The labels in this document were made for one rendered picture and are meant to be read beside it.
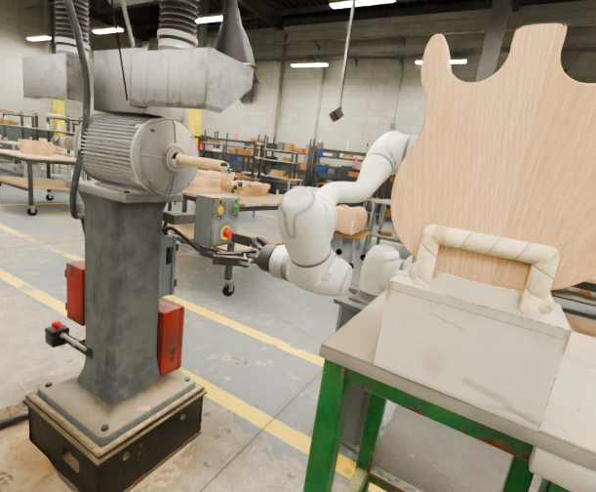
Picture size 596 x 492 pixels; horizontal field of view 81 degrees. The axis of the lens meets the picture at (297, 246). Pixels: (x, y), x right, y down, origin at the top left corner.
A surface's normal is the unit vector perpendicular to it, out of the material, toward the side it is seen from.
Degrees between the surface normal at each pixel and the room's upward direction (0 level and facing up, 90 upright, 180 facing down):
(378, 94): 90
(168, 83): 90
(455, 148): 90
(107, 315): 90
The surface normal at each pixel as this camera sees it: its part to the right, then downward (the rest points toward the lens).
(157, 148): 0.79, 0.19
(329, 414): -0.50, 0.13
